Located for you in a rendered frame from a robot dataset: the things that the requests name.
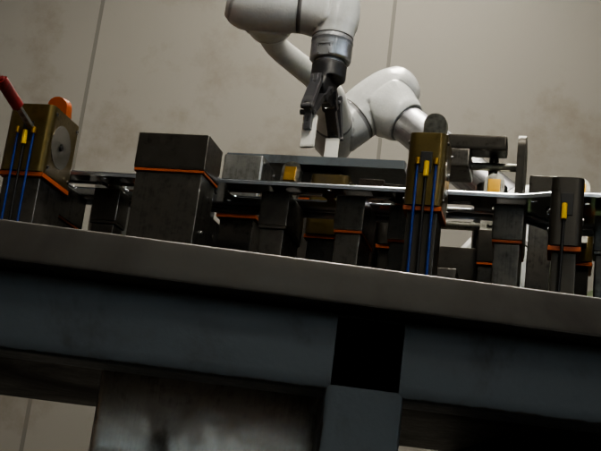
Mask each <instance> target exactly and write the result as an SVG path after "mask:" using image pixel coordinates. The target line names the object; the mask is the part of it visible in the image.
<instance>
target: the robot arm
mask: <svg viewBox="0 0 601 451"><path fill-rule="evenodd" d="M224 16H225V18H226V19H227V20H228V21H229V22H230V23H231V24H232V25H233V26H234V27H236V28H238V29H240V30H246V32H247V33H249V34H250V35H251V36H252V37H253V38H254V39H255V40H256V41H257V42H259V43H261V45H262V47H263V48H264V49H265V51H266V52H267V53H268V54H269V55H270V56H271V57H272V58H273V59H274V60H275V61H276V62H277V63H279V64H280V65H281V66H282V67H283V68H284V69H285V70H286V71H287V72H289V73H290V74H291V75H293V76H294V77H295V78H296V79H297V80H299V81H300V82H301V83H303V84H304V85H305V86H306V87H307V89H306V91H305V94H304V96H303V99H302V101H301V103H300V108H303V109H300V115H304V116H303V122H302V129H301V137H300V147H301V148H314V147H315V150H316V151H317V152H318V153H319V154H320V155H321V157H348V156H349V155H350V154H351V152H352V151H354V150H355V149H357V148H358V147H359V146H361V145H362V144H363V143H365V142H366V141H368V140H369V139H371V138H372V137H373V136H375V135H376V136H377V137H380V138H384V139H388V140H395V141H399V142H400V143H401V144H402V145H403V146H404V147H405V148H406V149H410V144H409V140H411V133H413V132H423V129H424V121H425V119H426V118H427V114H426V113H424V112H422V108H421V105H420V103H419V95H420V88H419V83H418V81H417V79H416V78H415V76H414V75H413V74H412V73H411V72H410V71H408V70H407V69H405V68H403V67H400V66H393V67H388V68H385V69H383V70H380V71H378V72H375V73H373V74H371V75H370V76H368V77H367V78H366V79H364V80H363V81H361V82H360V83H358V84H357V85H356V86H354V87H353V88H352V89H350V90H349V91H348V92H347V93H346V94H345V93H344V91H343V88H342V86H341V85H343V84H344V83H345V79H346V72H347V67H348V66H350V64H351V54H352V48H353V40H354V37H355V34H356V32H357V30H358V27H359V22H360V0H226V6H225V11H224ZM291 33H295V34H302V35H306V36H309V37H312V39H311V49H310V56H309V57H308V56H306V55H305V54H303V53H302V52H301V51H300V50H299V49H298V48H297V47H295V46H294V45H292V44H291V43H290V42H289V41H288V40H287V38H288V37H289V36H290V35H291ZM307 102H308V103H307ZM487 176H488V171H477V170H473V179H472V183H459V182H449V183H450V184H451V185H453V186H454V187H455V188H456V189H458V190H459V191H476V185H477V184H478V183H482V182H484V181H485V179H486V177H487ZM528 234H529V225H528V224H527V231H526V243H525V256H524V261H523V262H522V263H521V283H520V287H524V285H525V272H526V259H527V247H528Z"/></svg>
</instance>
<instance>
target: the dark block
mask: <svg viewBox="0 0 601 451"><path fill-rule="evenodd" d="M553 177H555V176H543V175H531V176H530V178H529V193H536V192H548V191H551V187H552V178H553ZM547 241H548V232H547V230H544V229H541V228H538V227H535V226H533V225H529V234H528V247H527V259H526V272H525V285H524V288H531V289H538V290H545V291H548V290H549V276H550V262H551V261H550V260H547Z"/></svg>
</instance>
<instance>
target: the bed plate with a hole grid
mask: <svg viewBox="0 0 601 451"><path fill-rule="evenodd" d="M0 268H6V269H13V270H20V271H27V272H34V273H41V274H48V275H55V276H62V277H75V278H82V279H89V280H96V281H103V282H110V283H117V284H124V285H136V286H144V287H151V288H157V289H165V290H172V291H178V292H185V293H193V294H205V295H213V296H219V297H226V298H233V299H240V300H247V301H254V302H267V303H274V304H281V305H288V306H295V307H302V308H309V309H316V310H322V311H336V312H343V313H350V314H357V315H364V316H370V317H378V318H385V319H398V320H405V321H411V322H418V323H426V324H432V325H439V326H447V327H453V328H467V329H473V330H480V331H487V332H494V333H501V334H508V335H515V336H528V337H535V338H542V339H549V340H555V341H563V342H570V343H577V344H584V345H597V346H601V298H599V297H592V296H585V295H578V294H566V293H558V292H551V291H545V290H538V289H531V288H524V287H517V286H510V285H498V284H490V283H483V282H477V281H469V280H462V279H456V278H449V277H436V276H429V275H422V274H415V273H409V272H401V271H394V270H388V269H381V268H368V267H361V266H354V265H347V264H340V263H333V262H326V261H320V260H306V259H300V258H293V257H285V256H279V255H272V254H265V253H258V252H251V251H238V250H232V249H225V248H217V247H211V246H204V245H197V244H190V243H178V242H170V241H163V240H157V239H149V238H143V237H136V236H129V235H122V234H110V233H102V232H95V231H89V230H81V229H74V228H68V227H60V226H54V225H41V224H34V223H27V222H21V221H13V220H6V219H0ZM101 374H102V370H97V369H90V368H82V367H75V366H69V365H62V364H54V363H47V362H34V361H27V360H20V359H13V358H5V357H0V395H4V396H17V397H24V398H31V399H38V400H46V401H53V402H59V403H67V404H80V405H87V406H95V407H96V406H97V396H98V390H99V385H100V380H101ZM478 445H480V446H487V447H500V448H508V449H514V450H521V451H601V434H598V433H591V432H584V431H576V430H564V429H557V428H549V427H542V426H535V425H528V424H521V423H514V422H507V421H494V420H487V419H480V418H472V417H466V416H459V415H451V414H444V413H432V412H424V411H417V410H410V409H402V422H401V431H400V440H399V446H404V447H416V448H424V449H431V450H438V451H461V450H463V449H466V448H470V447H474V446H478Z"/></svg>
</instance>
